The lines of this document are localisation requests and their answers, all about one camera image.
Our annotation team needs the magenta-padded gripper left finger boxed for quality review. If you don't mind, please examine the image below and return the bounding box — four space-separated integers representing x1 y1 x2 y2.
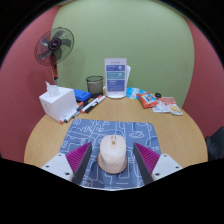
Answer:
40 142 93 186

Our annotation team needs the black standing fan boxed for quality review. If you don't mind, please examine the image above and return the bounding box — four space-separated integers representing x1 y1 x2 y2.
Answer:
34 26 75 86

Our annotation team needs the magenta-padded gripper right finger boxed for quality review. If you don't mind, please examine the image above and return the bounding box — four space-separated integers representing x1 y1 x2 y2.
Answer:
132 142 184 186

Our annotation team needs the small white snack packet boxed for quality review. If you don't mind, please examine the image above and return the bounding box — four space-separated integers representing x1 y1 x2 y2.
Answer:
152 101 171 114

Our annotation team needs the blue whiteboard eraser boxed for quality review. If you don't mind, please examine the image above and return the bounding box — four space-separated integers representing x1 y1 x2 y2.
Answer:
73 88 92 103

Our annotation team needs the light blue packet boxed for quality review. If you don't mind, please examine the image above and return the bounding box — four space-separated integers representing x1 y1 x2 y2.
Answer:
126 87 148 100

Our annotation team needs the red-capped white marker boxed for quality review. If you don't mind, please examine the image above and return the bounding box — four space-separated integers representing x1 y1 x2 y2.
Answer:
59 101 84 125
79 94 104 115

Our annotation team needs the white tissue box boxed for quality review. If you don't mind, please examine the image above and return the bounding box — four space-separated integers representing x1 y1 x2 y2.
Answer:
38 81 78 123

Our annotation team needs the blue patterned mouse pad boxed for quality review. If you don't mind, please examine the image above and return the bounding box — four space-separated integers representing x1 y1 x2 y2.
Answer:
58 118 162 191

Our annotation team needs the white and orange snack packet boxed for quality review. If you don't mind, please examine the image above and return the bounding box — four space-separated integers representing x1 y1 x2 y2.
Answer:
159 96 184 117

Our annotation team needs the black office chair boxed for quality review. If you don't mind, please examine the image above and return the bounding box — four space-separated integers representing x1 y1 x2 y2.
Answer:
205 126 224 162

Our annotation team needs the cream computer mouse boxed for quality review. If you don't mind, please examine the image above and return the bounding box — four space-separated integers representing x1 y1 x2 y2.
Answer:
96 134 129 175

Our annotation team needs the blue and white sign stand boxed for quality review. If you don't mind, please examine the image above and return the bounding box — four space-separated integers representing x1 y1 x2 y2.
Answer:
104 57 128 100

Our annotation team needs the black mesh pen cup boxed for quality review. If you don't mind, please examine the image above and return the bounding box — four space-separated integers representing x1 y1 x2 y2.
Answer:
85 75 105 98

